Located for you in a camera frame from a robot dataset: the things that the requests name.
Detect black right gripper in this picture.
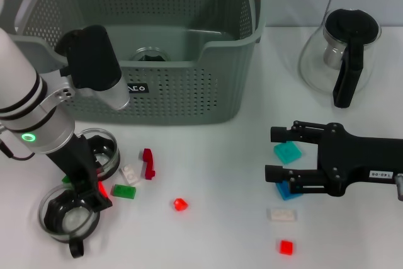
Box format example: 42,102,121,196
264,120,403,197

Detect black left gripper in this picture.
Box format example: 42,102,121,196
47,135,113,213

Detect grey perforated storage bin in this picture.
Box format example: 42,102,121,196
0,0,268,127

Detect long red toy brick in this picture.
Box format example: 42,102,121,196
97,180,110,199

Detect teal square toy plate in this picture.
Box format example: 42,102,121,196
273,141,303,165

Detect white toy brick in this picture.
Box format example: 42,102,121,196
266,207,298,224
119,164,142,186

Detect blue square toy plate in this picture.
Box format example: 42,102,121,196
276,180,303,202

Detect dark red curved toy piece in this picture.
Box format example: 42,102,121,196
140,148,156,181

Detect red sloped toy brick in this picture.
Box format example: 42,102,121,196
173,198,190,212

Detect red square toy brick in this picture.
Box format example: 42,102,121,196
276,239,297,256

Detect glass teapot black handle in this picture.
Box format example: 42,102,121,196
298,8,382,109

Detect silver cable connector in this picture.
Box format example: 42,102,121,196
395,173,403,201

